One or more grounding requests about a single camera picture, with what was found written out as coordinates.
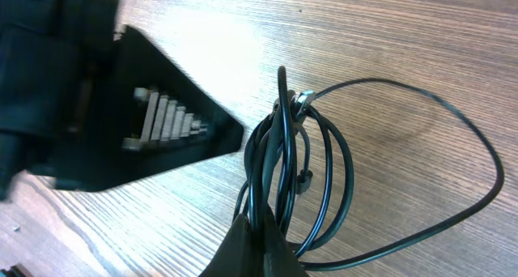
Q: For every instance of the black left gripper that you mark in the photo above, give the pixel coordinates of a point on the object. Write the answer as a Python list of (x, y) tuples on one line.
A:
[(50, 50)]

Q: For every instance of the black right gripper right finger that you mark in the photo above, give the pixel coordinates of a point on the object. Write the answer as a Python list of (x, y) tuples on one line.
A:
[(278, 260)]

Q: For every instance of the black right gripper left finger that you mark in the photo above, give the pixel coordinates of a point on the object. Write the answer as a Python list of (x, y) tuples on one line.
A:
[(236, 256)]

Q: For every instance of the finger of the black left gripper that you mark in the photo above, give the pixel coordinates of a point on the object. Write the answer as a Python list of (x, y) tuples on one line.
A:
[(144, 116)]

